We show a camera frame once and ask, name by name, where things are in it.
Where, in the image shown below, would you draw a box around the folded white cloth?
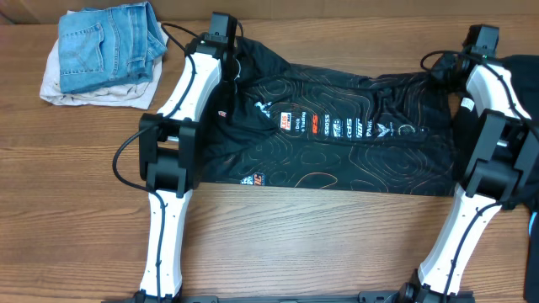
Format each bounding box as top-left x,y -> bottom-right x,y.
40,28 -> 167,109

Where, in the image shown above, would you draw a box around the black garment pile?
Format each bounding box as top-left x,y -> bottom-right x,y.
453,56 -> 538,212

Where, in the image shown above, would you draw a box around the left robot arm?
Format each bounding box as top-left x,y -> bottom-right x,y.
133,13 -> 240,302

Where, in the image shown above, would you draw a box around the folded blue denim jeans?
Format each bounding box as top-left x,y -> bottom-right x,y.
58,2 -> 167,94

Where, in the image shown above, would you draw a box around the black patterned sports jersey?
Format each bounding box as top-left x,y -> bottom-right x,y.
201,38 -> 455,196

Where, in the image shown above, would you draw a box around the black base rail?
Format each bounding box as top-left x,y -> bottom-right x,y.
100,290 -> 477,303

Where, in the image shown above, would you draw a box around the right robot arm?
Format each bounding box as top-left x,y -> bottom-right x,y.
387,24 -> 538,302

